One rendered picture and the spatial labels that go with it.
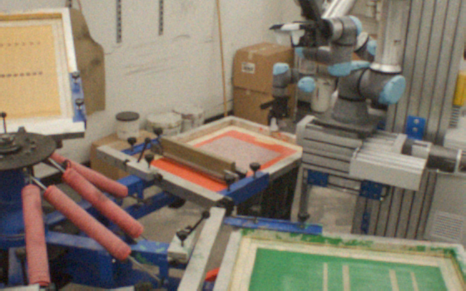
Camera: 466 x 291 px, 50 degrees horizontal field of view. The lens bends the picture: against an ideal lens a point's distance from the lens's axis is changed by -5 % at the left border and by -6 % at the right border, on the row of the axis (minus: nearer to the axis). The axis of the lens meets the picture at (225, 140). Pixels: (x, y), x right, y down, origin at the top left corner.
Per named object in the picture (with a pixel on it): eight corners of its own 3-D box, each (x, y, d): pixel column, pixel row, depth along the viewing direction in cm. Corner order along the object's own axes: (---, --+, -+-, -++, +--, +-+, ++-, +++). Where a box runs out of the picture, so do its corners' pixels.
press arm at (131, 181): (143, 180, 205) (143, 169, 203) (154, 185, 202) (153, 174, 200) (110, 194, 193) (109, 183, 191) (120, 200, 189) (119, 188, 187)
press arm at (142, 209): (244, 162, 258) (245, 151, 256) (254, 165, 254) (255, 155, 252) (21, 268, 168) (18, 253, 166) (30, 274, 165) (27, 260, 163)
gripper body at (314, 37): (307, 49, 149) (334, 46, 156) (306, 20, 147) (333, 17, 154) (288, 47, 155) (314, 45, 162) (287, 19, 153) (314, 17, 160)
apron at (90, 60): (102, 108, 430) (98, -19, 391) (107, 110, 425) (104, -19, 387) (49, 123, 391) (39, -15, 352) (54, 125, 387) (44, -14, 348)
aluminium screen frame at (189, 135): (230, 121, 285) (230, 115, 284) (324, 150, 251) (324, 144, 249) (118, 164, 228) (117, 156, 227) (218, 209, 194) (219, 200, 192)
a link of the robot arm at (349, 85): (349, 88, 208) (353, 56, 203) (376, 96, 198) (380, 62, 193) (330, 92, 201) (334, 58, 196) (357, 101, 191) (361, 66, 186)
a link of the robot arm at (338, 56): (329, 67, 177) (333, 36, 173) (355, 75, 169) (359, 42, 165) (314, 70, 172) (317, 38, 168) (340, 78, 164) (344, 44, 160)
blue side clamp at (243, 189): (258, 183, 219) (260, 168, 216) (268, 187, 216) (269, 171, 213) (211, 209, 197) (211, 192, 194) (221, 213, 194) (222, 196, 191)
